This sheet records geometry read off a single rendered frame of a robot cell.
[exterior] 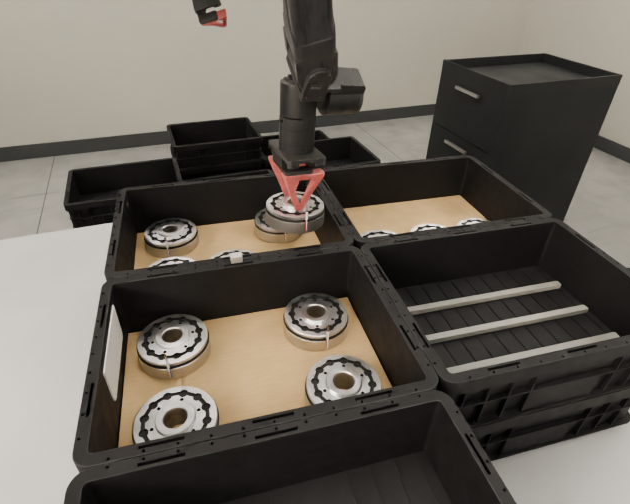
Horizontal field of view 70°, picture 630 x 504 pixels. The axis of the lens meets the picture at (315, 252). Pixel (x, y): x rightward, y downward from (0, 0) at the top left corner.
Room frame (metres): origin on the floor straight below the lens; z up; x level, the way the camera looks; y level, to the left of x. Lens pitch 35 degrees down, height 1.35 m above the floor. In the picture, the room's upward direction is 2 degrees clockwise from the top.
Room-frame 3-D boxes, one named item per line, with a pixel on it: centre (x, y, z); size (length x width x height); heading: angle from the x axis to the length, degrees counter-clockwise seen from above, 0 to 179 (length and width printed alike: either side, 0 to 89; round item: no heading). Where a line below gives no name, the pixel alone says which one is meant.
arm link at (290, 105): (0.69, 0.03, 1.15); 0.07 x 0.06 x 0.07; 114
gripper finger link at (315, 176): (0.67, 0.03, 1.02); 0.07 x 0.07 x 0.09; 23
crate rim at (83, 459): (0.42, 0.08, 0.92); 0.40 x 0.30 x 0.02; 106
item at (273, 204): (0.68, 0.04, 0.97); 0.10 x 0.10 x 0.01
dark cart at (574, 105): (2.10, -0.92, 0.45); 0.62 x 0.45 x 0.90; 112
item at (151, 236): (0.75, 0.29, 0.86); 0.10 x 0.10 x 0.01
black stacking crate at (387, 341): (0.42, 0.08, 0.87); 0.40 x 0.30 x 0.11; 106
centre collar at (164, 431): (0.33, 0.17, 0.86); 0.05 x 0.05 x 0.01
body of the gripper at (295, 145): (0.69, 0.03, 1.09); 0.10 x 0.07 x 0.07; 23
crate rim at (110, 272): (0.71, 0.16, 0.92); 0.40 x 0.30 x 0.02; 106
